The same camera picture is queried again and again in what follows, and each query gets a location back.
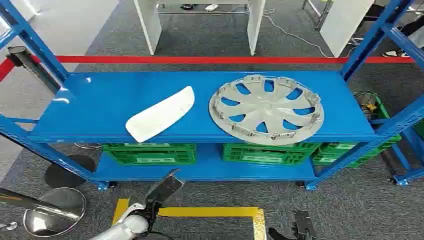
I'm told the blue metal shelf rack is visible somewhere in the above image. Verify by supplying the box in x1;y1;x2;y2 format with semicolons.
0;0;424;192

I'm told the silver wheel hubcap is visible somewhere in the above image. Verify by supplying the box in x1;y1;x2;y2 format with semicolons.
208;74;325;147

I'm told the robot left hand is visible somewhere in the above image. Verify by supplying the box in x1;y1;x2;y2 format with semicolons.
144;168;185;217

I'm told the black round stanchion base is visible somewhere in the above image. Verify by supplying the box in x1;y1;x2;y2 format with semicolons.
44;154;97;189

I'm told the person's shoe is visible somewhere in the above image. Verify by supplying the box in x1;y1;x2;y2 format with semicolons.
380;48;412;59

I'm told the green crate with cables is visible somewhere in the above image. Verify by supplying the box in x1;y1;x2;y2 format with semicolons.
353;91;392;121

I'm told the green plastic crate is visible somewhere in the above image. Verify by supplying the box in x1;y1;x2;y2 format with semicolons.
101;142;197;166
312;133;402;169
221;142;321;166

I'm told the white board panel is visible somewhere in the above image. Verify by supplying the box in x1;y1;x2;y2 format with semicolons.
319;0;376;59

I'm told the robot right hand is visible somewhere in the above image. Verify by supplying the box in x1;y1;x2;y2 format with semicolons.
267;209;319;240

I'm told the white curved car panel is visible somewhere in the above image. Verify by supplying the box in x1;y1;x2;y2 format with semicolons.
125;85;196;144

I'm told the white desk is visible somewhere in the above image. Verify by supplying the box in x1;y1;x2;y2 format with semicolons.
133;0;267;57

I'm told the black stanchion post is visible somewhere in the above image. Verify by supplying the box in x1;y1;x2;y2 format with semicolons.
5;45;63;95

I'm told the white floor cable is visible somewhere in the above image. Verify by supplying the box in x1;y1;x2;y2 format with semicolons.
262;8;333;59

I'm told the red barrier belt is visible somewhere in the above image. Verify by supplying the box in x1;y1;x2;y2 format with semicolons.
0;55;416;83

